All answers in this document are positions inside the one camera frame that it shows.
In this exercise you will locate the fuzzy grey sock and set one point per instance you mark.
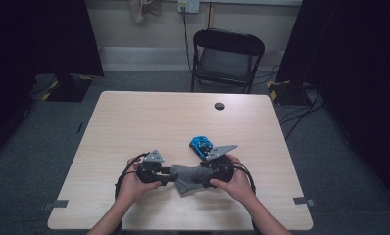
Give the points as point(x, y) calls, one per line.
point(189, 179)

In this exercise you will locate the beige hanging cloth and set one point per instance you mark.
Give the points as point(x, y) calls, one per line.
point(142, 8)

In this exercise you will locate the person's right hand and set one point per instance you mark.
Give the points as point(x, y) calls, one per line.
point(238, 186)

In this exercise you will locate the blue toy car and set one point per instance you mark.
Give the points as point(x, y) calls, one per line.
point(200, 147)

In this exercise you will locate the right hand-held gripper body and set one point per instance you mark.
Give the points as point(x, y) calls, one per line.
point(222, 168)

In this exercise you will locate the white wall socket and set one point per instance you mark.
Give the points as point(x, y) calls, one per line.
point(188, 5)

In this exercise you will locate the black table grommet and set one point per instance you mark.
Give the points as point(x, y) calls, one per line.
point(219, 106)

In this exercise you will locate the black stand base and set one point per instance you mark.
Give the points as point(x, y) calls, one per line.
point(287, 94)
point(69, 89)

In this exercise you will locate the grey tape strip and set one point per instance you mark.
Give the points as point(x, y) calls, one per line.
point(57, 204)
point(302, 200)

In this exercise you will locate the person's left hand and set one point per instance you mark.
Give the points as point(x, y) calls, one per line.
point(131, 187)

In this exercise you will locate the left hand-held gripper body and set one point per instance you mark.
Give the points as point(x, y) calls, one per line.
point(150, 171)

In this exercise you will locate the black folding chair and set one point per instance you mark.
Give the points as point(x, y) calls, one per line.
point(224, 62)

